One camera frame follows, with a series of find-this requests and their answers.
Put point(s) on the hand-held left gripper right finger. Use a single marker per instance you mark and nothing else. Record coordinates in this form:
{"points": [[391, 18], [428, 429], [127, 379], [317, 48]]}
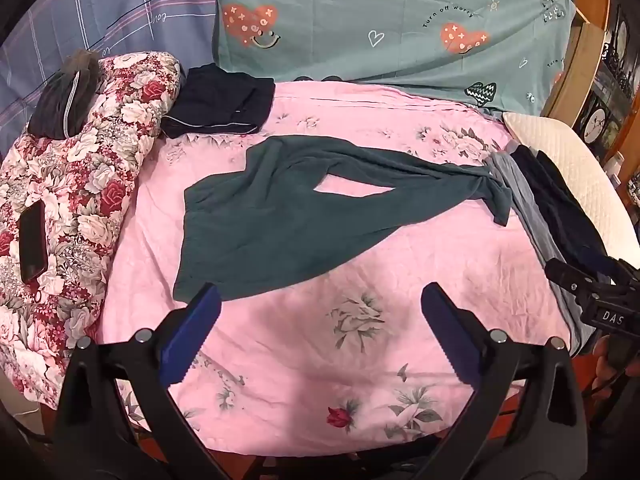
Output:
{"points": [[445, 330]]}

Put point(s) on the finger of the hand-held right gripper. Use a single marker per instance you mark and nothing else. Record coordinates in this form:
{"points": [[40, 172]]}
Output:
{"points": [[629, 269], [567, 277]]}

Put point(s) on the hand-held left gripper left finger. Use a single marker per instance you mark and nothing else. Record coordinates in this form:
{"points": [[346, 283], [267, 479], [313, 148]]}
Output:
{"points": [[197, 330]]}

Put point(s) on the dark green pants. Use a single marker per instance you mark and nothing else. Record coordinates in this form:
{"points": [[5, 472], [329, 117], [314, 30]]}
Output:
{"points": [[260, 210]]}

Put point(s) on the black pants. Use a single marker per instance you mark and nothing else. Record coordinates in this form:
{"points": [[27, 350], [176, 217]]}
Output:
{"points": [[565, 210]]}

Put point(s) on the light grey pants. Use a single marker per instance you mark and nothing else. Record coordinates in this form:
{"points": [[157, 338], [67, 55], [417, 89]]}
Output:
{"points": [[530, 205]]}

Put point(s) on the folded navy pants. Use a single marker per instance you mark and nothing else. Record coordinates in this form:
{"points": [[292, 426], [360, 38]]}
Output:
{"points": [[215, 100]]}

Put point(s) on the person's right hand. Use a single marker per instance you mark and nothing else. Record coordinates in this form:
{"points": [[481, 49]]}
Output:
{"points": [[602, 365]]}

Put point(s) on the pink floral bed sheet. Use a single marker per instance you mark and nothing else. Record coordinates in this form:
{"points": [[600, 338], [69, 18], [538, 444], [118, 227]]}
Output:
{"points": [[350, 270]]}

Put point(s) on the cream quilted pillow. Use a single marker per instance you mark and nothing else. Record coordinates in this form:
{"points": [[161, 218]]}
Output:
{"points": [[575, 160]]}

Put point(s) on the red floral quilt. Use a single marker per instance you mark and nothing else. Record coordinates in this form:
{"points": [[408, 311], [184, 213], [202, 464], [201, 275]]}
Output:
{"points": [[115, 175]]}

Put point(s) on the cluttered display shelf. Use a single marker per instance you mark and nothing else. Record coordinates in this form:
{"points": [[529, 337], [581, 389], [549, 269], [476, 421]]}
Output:
{"points": [[612, 90]]}

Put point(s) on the black smartphone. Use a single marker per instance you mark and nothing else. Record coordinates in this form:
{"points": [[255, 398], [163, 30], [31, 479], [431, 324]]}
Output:
{"points": [[34, 245]]}

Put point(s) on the blue plaid sheet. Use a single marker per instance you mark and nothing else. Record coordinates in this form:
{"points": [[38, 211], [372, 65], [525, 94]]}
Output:
{"points": [[125, 5]]}

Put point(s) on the wooden bed frame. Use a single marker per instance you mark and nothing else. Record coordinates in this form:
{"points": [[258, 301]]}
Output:
{"points": [[580, 70]]}

